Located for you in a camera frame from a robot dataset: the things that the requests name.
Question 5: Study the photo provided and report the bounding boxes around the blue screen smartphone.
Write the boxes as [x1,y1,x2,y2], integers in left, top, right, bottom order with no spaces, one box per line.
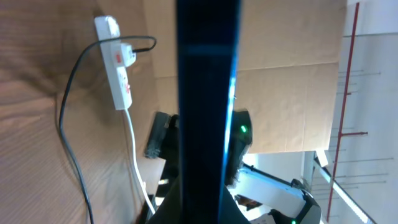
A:
[175,0,241,223]

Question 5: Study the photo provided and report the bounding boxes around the brown cardboard panel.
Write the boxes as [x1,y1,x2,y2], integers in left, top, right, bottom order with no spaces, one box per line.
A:
[142,0,348,155]

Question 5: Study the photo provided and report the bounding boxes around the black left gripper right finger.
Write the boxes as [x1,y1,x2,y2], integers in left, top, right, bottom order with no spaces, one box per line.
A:
[220,185,250,224]

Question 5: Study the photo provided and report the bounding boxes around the white power strip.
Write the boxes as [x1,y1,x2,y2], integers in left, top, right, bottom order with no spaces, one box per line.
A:
[94,16,132,110]

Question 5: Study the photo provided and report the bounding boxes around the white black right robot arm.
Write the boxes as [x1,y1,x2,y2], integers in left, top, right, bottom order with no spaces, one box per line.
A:
[145,110,322,223]

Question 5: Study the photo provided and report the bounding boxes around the black charger cable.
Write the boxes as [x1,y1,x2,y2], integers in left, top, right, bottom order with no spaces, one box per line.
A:
[58,35,157,224]

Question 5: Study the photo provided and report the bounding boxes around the red pipe rack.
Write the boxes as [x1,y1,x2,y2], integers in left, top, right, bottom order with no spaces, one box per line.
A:
[326,1,360,223]

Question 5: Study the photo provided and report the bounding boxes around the white usb charger plug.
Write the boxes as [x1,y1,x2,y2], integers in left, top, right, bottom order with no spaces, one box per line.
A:
[121,43,136,67]

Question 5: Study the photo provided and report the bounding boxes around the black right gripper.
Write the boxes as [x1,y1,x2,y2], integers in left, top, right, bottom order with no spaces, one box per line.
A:
[144,111,179,197]

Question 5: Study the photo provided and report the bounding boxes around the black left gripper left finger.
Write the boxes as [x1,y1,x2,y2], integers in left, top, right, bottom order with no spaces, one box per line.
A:
[147,177,182,224]

